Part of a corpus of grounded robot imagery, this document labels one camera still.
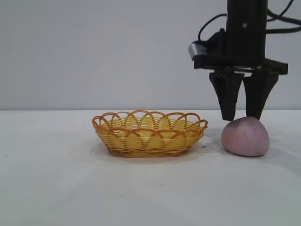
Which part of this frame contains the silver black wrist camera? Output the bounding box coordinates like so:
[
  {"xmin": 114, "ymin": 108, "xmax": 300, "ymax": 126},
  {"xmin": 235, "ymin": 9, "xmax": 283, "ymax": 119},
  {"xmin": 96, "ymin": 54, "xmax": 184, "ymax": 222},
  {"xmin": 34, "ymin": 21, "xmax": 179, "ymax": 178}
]
[{"xmin": 188, "ymin": 28, "xmax": 228, "ymax": 62}]

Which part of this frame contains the thin black camera cable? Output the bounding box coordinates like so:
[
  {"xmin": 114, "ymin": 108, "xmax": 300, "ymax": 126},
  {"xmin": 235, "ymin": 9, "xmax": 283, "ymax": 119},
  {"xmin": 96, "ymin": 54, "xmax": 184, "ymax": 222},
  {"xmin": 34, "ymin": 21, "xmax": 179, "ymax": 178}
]
[{"xmin": 198, "ymin": 13, "xmax": 228, "ymax": 42}]

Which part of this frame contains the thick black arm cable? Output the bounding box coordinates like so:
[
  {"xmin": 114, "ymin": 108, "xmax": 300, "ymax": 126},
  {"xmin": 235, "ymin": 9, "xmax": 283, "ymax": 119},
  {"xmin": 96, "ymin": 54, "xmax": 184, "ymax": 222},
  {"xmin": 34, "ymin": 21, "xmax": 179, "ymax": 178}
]
[{"xmin": 266, "ymin": 0, "xmax": 301, "ymax": 34}]

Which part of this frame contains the yellow woven wicker basket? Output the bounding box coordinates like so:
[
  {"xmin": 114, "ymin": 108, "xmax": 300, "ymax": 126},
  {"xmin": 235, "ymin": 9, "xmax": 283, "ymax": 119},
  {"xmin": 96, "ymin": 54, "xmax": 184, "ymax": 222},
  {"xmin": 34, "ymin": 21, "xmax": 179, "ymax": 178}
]
[{"xmin": 91, "ymin": 109, "xmax": 209, "ymax": 159}]

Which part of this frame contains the pink peach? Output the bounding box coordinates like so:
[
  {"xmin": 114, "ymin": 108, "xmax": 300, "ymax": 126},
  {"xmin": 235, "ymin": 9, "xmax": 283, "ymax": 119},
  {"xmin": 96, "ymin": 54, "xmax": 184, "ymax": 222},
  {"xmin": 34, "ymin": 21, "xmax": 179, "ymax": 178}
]
[{"xmin": 221, "ymin": 116, "xmax": 270, "ymax": 157}]

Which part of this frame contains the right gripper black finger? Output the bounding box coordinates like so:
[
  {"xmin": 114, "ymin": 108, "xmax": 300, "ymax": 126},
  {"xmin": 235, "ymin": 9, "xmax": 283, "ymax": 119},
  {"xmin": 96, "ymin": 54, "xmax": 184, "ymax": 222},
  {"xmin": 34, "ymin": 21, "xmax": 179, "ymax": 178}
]
[
  {"xmin": 243, "ymin": 72, "xmax": 280, "ymax": 121},
  {"xmin": 209, "ymin": 72, "xmax": 245, "ymax": 121}
]

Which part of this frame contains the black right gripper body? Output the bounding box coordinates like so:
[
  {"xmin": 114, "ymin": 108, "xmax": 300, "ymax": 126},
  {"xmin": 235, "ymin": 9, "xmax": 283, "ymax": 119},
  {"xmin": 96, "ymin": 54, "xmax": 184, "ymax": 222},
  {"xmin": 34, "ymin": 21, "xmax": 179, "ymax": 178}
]
[{"xmin": 193, "ymin": 21, "xmax": 288, "ymax": 76}]

